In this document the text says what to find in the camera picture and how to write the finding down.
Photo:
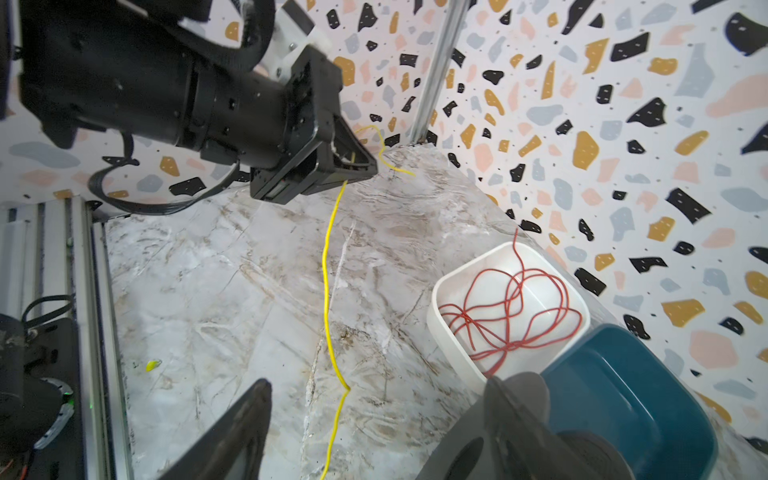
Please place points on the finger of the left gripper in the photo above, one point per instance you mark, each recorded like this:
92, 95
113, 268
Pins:
330, 157

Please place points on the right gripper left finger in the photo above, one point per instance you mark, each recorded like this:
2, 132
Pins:
233, 447

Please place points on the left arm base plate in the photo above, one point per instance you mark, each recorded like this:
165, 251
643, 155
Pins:
41, 422

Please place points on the left aluminium corner post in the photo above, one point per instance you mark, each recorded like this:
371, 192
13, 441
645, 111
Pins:
446, 42

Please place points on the grey cable spool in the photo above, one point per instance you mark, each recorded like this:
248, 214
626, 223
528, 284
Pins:
465, 452

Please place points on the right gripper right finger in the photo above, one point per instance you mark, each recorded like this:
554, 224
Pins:
516, 411

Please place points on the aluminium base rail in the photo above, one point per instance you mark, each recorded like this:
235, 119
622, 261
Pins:
59, 248

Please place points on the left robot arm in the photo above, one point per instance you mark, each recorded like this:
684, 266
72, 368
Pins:
127, 66

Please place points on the white plastic bin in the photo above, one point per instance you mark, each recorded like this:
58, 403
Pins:
506, 312

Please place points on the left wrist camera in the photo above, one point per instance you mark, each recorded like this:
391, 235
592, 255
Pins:
293, 32

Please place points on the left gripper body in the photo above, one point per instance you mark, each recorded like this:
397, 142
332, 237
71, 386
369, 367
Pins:
281, 132

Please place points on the teal plastic bin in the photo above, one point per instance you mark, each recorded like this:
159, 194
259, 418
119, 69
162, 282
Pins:
611, 385

